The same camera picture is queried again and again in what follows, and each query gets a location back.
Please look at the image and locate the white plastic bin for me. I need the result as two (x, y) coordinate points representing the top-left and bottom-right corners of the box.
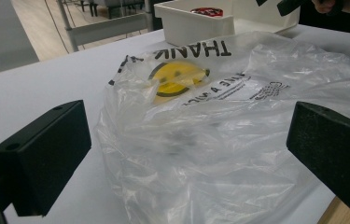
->
(153, 0), (301, 48)

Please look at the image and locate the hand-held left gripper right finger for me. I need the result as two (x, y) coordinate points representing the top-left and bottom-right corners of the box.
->
(286, 101), (350, 217)

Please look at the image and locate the red can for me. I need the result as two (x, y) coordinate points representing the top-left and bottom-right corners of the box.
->
(189, 7), (224, 18)

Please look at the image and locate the white metal desk frame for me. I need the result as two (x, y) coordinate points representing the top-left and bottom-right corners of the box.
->
(55, 0), (155, 52)

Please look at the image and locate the clear printed plastic bag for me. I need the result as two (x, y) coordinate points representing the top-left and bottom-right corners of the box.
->
(94, 31), (350, 224)

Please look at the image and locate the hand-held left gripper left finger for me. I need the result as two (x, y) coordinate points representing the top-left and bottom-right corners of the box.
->
(0, 100), (92, 217)

